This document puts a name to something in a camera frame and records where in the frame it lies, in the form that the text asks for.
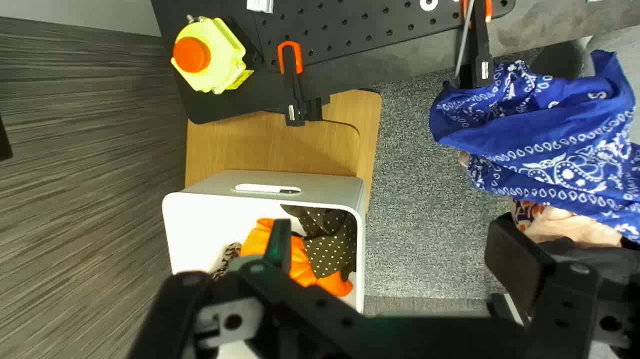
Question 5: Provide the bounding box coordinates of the yellow emergency stop button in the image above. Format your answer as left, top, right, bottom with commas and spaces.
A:
168, 15, 256, 96

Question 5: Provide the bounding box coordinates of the small wooden table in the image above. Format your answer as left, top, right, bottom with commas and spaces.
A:
182, 88, 385, 216

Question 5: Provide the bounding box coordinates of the dark polka dot cloth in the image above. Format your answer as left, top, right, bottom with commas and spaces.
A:
278, 204, 359, 282

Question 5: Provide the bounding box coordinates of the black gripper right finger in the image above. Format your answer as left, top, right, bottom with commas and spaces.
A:
483, 212, 560, 324

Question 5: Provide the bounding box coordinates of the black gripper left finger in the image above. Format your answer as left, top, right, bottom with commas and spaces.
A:
264, 218, 295, 268

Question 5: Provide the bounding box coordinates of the blue paisley bandana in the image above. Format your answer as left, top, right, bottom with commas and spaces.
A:
429, 49, 640, 246

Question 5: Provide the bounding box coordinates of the white plastic container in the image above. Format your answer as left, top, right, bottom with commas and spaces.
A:
161, 168, 370, 316

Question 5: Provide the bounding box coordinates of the orange black clamp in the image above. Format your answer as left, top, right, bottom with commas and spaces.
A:
445, 0, 497, 92
275, 39, 333, 128

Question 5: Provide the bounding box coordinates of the cream peach cloth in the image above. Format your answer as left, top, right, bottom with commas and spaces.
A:
509, 198, 627, 250

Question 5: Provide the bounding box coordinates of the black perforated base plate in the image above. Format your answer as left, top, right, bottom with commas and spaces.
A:
151, 0, 519, 126

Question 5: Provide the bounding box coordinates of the orange cloth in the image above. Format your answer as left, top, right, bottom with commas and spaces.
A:
238, 218, 356, 300

